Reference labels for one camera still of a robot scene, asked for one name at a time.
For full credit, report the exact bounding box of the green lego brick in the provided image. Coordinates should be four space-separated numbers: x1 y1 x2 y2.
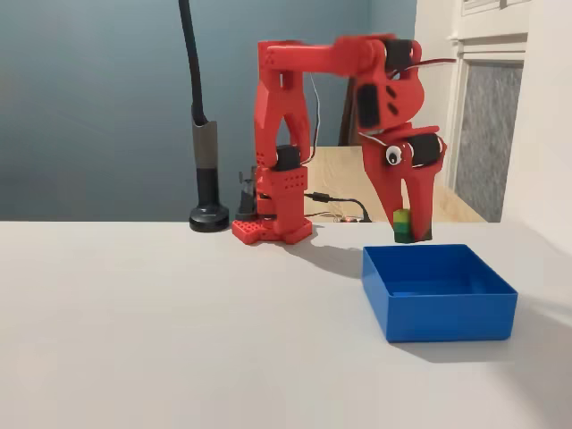
392 207 413 245

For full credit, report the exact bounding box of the blue square box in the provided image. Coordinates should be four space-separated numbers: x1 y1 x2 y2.
361 243 519 344

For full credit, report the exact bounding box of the white framed frosted window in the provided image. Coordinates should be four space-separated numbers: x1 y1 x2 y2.
446 0 531 223

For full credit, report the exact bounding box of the black power cable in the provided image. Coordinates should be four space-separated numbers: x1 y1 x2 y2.
305 190 373 223

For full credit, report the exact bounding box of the black red wrist cable loop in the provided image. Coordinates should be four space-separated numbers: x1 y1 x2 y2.
388 56 458 78

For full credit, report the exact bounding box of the white servo cable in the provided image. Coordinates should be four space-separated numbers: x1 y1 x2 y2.
309 73 324 164

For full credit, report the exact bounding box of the black gooseneck camera stand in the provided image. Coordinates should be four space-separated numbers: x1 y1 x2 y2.
177 0 231 233

